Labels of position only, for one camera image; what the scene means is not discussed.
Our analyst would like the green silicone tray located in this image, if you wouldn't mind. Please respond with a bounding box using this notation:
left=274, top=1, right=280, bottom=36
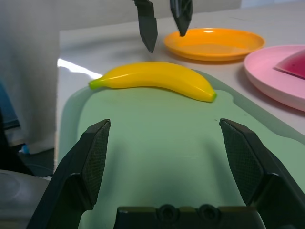
left=56, top=69, right=305, bottom=229

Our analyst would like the pink plastic plate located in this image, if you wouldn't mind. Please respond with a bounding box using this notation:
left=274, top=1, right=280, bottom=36
left=243, top=44, right=305, bottom=113

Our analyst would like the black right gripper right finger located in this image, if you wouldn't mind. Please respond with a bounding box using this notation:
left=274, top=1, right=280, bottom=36
left=219, top=118, right=305, bottom=229

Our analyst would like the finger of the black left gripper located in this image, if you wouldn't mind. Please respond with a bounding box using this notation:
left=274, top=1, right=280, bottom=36
left=133, top=0, right=158, bottom=53
left=169, top=0, right=193, bottom=37

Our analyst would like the red toy watermelon slice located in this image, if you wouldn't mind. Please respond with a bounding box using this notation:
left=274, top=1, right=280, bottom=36
left=273, top=49, right=305, bottom=80

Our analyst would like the yellow plastic plate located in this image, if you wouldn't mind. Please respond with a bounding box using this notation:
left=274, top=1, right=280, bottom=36
left=163, top=28, right=266, bottom=62

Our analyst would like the yellow toy banana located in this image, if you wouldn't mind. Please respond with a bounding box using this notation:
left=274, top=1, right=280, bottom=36
left=88, top=61, right=217, bottom=103

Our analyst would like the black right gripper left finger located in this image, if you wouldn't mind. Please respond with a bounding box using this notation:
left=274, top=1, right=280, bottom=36
left=26, top=118, right=112, bottom=229

